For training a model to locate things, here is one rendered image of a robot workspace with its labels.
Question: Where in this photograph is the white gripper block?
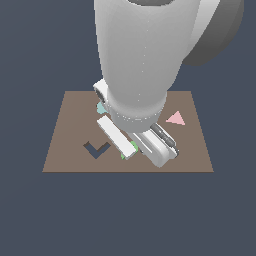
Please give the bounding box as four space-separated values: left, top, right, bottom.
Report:
96 114 138 161

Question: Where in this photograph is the brown board with slot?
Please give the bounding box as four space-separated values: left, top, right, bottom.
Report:
42 90 215 174

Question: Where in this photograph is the green block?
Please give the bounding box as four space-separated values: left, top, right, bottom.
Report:
119 140 140 161

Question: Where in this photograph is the teal block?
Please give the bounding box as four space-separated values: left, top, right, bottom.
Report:
96 101 108 116

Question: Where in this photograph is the pink triangle block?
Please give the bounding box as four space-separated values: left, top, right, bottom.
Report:
165 110 186 127

